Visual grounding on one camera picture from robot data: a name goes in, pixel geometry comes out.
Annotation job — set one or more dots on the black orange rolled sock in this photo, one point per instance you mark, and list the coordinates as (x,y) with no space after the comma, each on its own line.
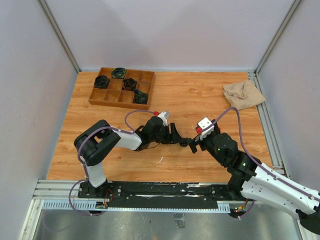
(129,84)

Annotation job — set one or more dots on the aluminium frame post left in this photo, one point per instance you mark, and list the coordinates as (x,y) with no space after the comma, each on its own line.
(58,33)

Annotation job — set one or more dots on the black rolled sock left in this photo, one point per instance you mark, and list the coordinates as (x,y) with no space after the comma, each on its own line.
(101,82)

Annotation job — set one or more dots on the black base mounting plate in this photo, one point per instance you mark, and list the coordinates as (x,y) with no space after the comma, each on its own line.
(159,195)

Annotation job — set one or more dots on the beige cloth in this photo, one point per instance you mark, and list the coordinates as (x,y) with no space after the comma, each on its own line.
(243,95)

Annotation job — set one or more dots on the black round charging case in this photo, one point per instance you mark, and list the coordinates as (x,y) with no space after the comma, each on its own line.
(184,143)

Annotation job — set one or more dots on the aluminium frame post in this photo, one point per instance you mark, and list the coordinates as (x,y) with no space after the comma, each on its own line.
(278,34)
(58,33)

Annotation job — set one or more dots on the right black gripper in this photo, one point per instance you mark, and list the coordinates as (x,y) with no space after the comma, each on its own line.
(193,143)

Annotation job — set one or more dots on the dark green rolled sock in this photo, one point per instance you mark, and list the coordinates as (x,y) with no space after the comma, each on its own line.
(140,97)

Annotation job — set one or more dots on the aluminium frame post right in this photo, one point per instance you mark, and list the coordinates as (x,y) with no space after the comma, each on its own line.
(278,34)

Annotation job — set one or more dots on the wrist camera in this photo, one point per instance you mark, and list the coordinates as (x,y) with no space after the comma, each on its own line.
(164,115)
(204,128)

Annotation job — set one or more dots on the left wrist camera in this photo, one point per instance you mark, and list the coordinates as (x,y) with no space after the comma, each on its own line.
(164,115)

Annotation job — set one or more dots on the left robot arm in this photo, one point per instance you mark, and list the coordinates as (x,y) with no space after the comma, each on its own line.
(98,141)

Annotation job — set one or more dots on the green yellow rolled sock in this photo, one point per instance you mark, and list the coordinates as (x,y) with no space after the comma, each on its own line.
(118,73)

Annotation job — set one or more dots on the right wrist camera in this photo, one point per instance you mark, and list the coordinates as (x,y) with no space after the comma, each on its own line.
(204,128)

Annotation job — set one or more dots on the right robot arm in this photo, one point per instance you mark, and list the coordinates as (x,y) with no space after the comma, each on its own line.
(254,180)

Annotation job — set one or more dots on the wooden compartment tray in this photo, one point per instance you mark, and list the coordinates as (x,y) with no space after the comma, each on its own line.
(114,96)

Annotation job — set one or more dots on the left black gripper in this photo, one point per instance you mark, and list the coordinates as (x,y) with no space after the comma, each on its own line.
(174,137)

